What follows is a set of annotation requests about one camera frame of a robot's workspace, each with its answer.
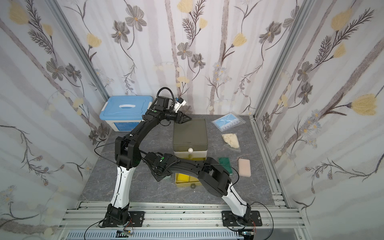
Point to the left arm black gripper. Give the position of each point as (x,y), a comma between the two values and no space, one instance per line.
(177,117)

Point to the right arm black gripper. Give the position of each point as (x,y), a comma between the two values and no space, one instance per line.
(153,167)

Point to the olive green drawer cabinet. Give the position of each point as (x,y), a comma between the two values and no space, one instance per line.
(192,134)

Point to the yellow sponge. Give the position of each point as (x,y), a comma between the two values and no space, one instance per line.
(182,178)

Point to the white drawer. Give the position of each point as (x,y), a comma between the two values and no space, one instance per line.
(191,155)

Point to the green scouring sponge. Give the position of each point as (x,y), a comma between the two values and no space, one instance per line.
(225,162)

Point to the beige pink sponge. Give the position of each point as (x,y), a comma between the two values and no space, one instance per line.
(244,167)

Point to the yellow bottom drawer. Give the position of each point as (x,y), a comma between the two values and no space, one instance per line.
(190,168)

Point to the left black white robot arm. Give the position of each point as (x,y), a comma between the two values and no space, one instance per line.
(128,155)

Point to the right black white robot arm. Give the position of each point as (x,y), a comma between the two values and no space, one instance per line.
(212,175)

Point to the bag of blue face masks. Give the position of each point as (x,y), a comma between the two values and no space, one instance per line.
(228,121)

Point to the bag of cream latex gloves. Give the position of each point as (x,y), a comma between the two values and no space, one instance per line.
(232,142)

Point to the blue lidded storage box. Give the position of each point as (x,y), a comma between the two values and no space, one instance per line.
(124,113)

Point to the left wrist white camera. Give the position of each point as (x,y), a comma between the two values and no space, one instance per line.
(179,102)

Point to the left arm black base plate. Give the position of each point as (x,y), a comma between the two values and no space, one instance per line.
(132,218)

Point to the white slotted cable duct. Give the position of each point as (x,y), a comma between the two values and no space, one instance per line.
(153,235)

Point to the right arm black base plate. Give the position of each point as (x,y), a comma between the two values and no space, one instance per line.
(231,220)

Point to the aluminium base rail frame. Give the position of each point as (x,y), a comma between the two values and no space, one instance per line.
(279,223)

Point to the aluminium corner frame post right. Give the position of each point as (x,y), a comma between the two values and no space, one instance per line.
(303,14)

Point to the aluminium corner frame post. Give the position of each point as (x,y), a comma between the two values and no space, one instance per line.
(303,14)
(76,45)

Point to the aluminium corner frame post left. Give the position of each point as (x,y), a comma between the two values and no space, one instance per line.
(76,45)

